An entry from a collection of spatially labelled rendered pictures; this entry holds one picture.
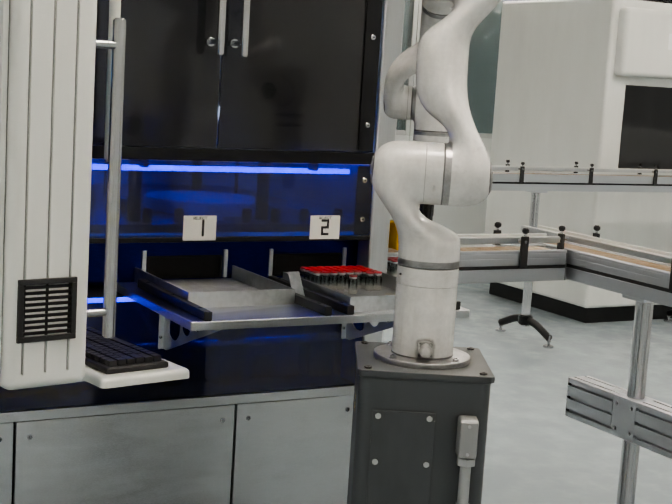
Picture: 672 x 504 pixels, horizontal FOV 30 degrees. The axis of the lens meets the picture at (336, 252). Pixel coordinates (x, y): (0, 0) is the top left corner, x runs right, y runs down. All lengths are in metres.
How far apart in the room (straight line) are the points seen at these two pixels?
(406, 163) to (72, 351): 0.71
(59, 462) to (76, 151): 0.95
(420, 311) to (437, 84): 0.43
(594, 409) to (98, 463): 1.49
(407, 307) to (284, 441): 0.92
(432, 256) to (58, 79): 0.76
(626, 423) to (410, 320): 1.36
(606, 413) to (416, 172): 1.53
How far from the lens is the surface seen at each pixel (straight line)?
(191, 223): 3.00
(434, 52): 2.42
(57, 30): 2.30
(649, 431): 3.59
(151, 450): 3.09
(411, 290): 2.40
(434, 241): 2.38
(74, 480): 3.05
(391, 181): 2.37
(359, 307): 2.81
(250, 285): 3.05
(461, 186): 2.38
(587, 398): 3.78
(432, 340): 2.42
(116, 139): 2.37
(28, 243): 2.30
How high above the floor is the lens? 1.40
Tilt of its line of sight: 8 degrees down
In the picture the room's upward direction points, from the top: 4 degrees clockwise
